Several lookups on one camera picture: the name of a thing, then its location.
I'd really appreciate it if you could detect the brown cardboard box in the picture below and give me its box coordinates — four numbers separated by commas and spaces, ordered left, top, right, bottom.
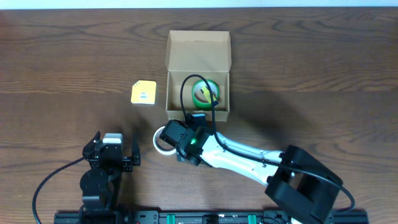
165, 30, 231, 122

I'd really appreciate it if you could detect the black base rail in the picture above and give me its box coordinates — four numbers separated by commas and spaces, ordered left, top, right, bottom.
53, 210, 369, 224

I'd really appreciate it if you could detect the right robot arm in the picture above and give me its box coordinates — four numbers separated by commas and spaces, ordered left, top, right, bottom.
153, 116, 343, 223

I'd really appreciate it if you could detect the yellow sticky note pad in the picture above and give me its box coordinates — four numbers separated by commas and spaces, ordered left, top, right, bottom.
131, 80, 157, 105

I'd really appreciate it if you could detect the yellow highlighter pen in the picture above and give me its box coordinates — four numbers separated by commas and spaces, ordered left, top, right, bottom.
200, 86, 218, 106

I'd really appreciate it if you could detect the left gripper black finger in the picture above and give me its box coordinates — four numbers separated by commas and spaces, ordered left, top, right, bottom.
131, 135, 141, 166
88, 131, 101, 149

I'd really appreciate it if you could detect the white tape roll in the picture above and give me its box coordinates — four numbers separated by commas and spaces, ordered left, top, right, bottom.
152, 126, 177, 156

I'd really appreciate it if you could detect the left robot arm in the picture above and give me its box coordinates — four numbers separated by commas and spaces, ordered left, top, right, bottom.
79, 132, 141, 223

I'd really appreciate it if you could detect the green tape roll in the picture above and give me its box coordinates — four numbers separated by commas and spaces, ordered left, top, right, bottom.
192, 80, 220, 110

